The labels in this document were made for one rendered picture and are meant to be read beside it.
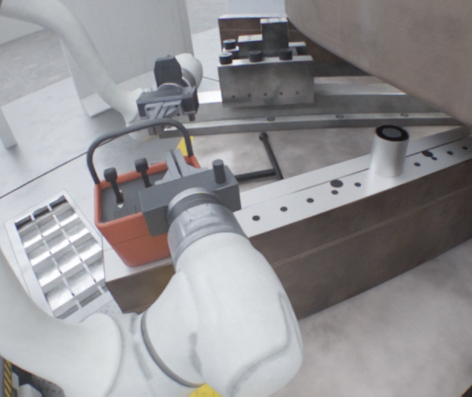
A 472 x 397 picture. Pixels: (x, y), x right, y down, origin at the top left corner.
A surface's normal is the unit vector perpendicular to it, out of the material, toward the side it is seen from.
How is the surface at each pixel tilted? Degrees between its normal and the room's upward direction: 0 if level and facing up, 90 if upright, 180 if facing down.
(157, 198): 0
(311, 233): 90
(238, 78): 90
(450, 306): 0
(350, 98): 72
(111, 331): 9
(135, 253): 97
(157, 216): 90
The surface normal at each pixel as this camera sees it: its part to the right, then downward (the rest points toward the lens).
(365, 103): -0.09, 0.36
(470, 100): -0.91, 0.33
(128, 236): 0.34, 0.65
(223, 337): -0.42, -0.42
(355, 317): -0.11, -0.77
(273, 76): -0.06, 0.63
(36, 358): 0.66, 0.30
